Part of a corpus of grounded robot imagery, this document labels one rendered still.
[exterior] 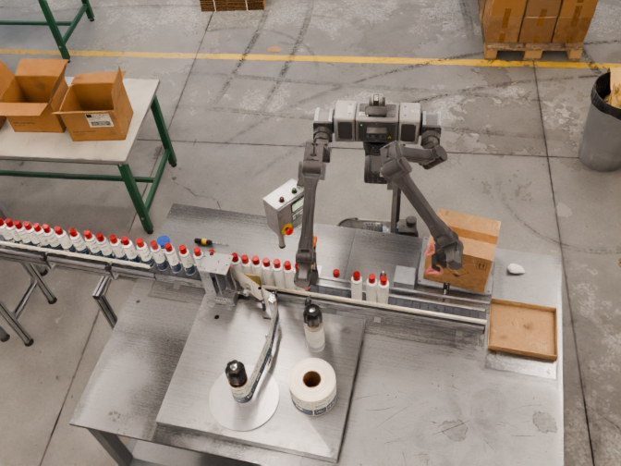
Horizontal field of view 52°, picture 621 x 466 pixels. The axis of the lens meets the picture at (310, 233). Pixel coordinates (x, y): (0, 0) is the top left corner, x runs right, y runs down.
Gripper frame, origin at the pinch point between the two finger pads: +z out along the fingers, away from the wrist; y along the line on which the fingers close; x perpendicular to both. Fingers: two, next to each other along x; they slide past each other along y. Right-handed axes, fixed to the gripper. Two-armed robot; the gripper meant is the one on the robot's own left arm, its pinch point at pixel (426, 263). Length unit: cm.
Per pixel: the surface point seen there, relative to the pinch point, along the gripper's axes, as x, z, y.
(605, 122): 145, -23, -176
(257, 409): -37, 65, 62
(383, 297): -1.2, 27.6, 5.6
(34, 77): -180, 171, -145
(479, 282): 36.1, 2.0, -7.9
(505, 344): 51, 2, 19
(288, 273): -40, 50, 0
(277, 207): -69, 17, -4
